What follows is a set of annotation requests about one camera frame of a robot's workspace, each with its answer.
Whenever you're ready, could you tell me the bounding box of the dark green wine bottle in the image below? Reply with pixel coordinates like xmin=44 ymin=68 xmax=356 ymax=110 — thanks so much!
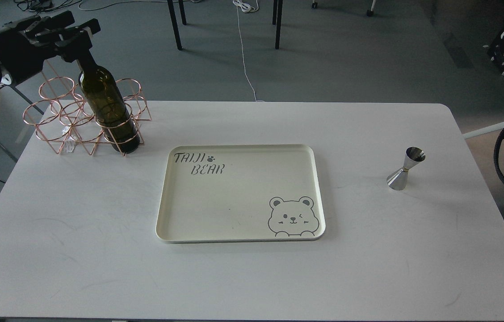
xmin=77 ymin=51 xmax=140 ymax=154

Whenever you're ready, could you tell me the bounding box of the silver metal jigger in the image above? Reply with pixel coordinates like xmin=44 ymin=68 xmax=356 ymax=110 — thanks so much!
xmin=386 ymin=147 xmax=426 ymax=191

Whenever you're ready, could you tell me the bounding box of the copper wire bottle rack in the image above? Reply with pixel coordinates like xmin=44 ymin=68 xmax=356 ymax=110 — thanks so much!
xmin=23 ymin=68 xmax=152 ymax=155

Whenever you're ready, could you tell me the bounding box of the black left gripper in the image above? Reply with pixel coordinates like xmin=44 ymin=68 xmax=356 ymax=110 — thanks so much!
xmin=0 ymin=11 xmax=101 ymax=85

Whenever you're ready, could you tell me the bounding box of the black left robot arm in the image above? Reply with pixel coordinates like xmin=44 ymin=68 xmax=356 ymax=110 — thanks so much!
xmin=0 ymin=11 xmax=101 ymax=86

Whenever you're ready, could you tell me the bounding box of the white cable on floor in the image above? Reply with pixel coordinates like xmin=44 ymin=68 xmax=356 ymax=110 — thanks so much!
xmin=233 ymin=0 xmax=265 ymax=102

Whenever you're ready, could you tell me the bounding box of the cream bear print tray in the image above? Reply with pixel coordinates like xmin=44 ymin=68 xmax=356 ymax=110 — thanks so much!
xmin=155 ymin=144 xmax=326 ymax=243

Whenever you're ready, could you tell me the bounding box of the black table legs background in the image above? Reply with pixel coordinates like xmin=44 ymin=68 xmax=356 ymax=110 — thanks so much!
xmin=167 ymin=0 xmax=284 ymax=51

